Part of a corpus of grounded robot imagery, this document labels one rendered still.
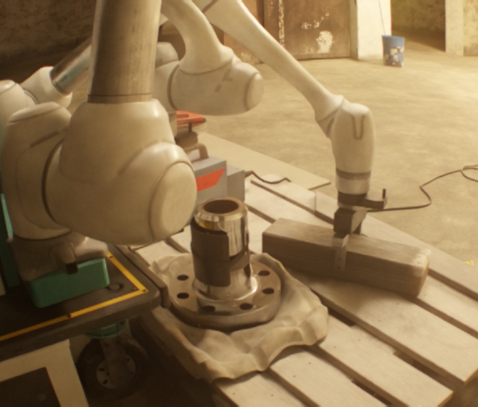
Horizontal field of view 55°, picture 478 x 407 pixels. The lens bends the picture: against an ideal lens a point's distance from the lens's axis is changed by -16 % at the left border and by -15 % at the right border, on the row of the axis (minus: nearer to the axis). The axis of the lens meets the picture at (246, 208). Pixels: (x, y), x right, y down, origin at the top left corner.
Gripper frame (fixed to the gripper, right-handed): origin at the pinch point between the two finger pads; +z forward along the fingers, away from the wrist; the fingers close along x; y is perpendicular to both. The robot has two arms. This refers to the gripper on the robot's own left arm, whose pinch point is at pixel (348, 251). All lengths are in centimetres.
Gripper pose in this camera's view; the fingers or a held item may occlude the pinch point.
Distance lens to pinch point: 137.5
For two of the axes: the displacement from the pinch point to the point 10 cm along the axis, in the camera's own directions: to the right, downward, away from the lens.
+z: 0.2, 9.1, 4.1
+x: -4.9, 3.6, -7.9
